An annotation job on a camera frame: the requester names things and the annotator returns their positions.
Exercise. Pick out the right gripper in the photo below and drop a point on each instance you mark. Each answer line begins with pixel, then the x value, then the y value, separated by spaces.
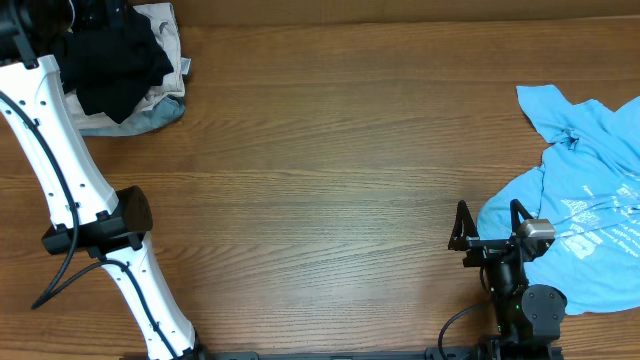
pixel 466 235

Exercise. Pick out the light blue t-shirt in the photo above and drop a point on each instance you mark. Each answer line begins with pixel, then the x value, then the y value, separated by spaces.
pixel 587 187

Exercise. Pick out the black polo shirt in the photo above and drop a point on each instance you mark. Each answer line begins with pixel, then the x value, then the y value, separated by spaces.
pixel 110 58

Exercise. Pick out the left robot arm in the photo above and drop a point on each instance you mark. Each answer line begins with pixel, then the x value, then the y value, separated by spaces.
pixel 86 213

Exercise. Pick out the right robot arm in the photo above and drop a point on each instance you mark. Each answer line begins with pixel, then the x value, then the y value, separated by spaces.
pixel 528 316

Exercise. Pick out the folded light blue denim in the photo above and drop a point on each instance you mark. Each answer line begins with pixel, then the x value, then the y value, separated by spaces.
pixel 167 111

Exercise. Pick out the folded beige garment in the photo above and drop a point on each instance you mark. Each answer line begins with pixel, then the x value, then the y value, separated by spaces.
pixel 165 29

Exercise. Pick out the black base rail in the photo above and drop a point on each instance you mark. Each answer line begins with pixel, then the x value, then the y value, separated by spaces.
pixel 453 353

